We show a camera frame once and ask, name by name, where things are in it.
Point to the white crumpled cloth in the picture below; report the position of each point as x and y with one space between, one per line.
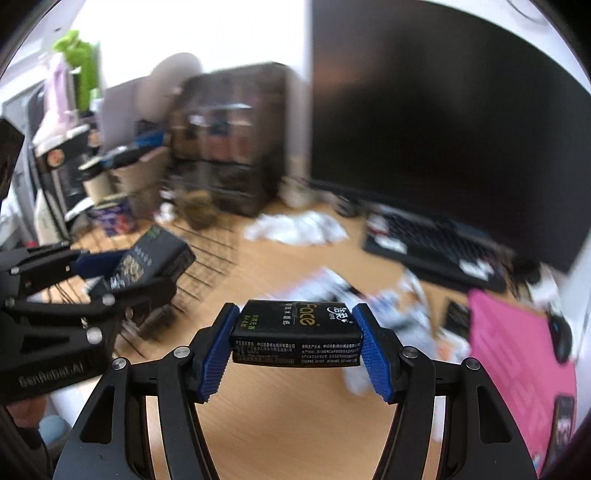
295 228

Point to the black tissue packet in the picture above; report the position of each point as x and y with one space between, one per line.
152 258
295 332

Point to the white snack packet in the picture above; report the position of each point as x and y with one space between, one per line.
359 382
406 304

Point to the blue and red can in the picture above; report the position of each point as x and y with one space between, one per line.
115 219

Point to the black box with round logo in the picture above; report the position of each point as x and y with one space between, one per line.
64 152

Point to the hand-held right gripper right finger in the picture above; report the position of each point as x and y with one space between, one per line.
376 360

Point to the green plush toy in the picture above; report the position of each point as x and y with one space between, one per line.
78 60

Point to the smoked plastic organizer box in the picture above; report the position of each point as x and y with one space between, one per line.
231 138

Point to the brown cardboard box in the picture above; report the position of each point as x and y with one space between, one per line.
138 180

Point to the small black jar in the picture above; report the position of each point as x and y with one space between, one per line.
349 206

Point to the white round fan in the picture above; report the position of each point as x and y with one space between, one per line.
168 83

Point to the glass cup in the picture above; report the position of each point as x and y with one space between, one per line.
197 207

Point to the black smartphone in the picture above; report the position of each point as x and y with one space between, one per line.
563 424

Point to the black curved computer monitor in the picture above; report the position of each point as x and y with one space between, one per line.
438 115

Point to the person's left hand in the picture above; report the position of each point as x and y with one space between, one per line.
27 415

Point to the grey cardboard box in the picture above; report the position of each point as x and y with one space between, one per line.
124 110

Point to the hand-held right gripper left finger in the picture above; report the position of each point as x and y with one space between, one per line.
214 364

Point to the white paper cup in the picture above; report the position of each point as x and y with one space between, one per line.
97 184

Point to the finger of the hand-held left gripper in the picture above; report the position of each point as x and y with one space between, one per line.
94 264
138 293

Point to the black computer mouse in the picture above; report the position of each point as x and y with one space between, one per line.
561 337

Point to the pink mouse mat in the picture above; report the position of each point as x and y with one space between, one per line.
508 350

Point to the black mechanical keyboard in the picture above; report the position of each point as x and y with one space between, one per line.
429 244

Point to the wooden desktop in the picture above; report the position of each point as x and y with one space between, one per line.
295 424

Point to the cream ceramic vase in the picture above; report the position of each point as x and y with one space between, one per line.
295 191

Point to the long white red-print packet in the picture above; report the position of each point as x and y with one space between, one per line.
318 284

